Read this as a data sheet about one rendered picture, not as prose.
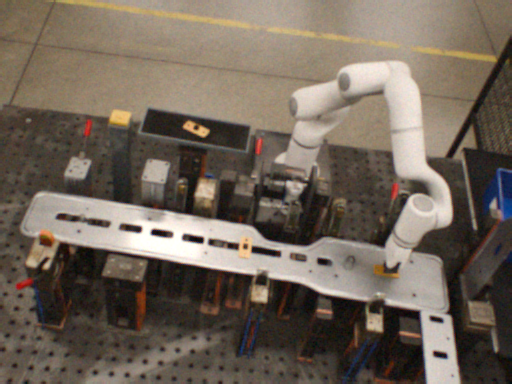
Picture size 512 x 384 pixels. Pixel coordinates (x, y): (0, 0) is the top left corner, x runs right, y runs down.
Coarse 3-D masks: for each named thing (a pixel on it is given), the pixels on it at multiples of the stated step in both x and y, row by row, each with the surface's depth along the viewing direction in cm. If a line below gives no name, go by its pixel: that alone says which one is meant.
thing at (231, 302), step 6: (234, 276) 209; (240, 276) 208; (234, 282) 211; (240, 282) 211; (228, 288) 222; (234, 288) 214; (240, 288) 214; (228, 294) 221; (234, 294) 217; (240, 294) 221; (228, 300) 219; (234, 300) 219; (240, 300) 220; (228, 306) 217; (234, 306) 218; (240, 306) 218
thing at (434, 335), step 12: (432, 312) 192; (420, 324) 190; (432, 324) 189; (444, 324) 190; (432, 336) 186; (444, 336) 187; (432, 348) 184; (444, 348) 184; (432, 360) 181; (444, 360) 182; (456, 360) 182; (432, 372) 179; (444, 372) 179; (456, 372) 180
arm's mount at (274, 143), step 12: (264, 132) 264; (276, 132) 266; (264, 144) 259; (276, 144) 261; (288, 144) 262; (324, 144) 266; (252, 156) 268; (276, 156) 256; (324, 156) 261; (252, 168) 259; (324, 168) 256; (264, 192) 248; (276, 192) 248
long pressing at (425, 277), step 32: (32, 224) 193; (64, 224) 195; (160, 224) 200; (192, 224) 202; (224, 224) 203; (160, 256) 192; (192, 256) 193; (224, 256) 195; (256, 256) 197; (288, 256) 199; (320, 256) 200; (384, 256) 204; (416, 256) 206; (320, 288) 193; (352, 288) 194; (384, 288) 196; (416, 288) 197
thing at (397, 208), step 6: (402, 192) 195; (408, 192) 195; (396, 198) 196; (402, 198) 193; (408, 198) 195; (396, 204) 197; (402, 204) 193; (396, 210) 199; (402, 210) 198; (390, 216) 200; (396, 216) 201; (396, 222) 201
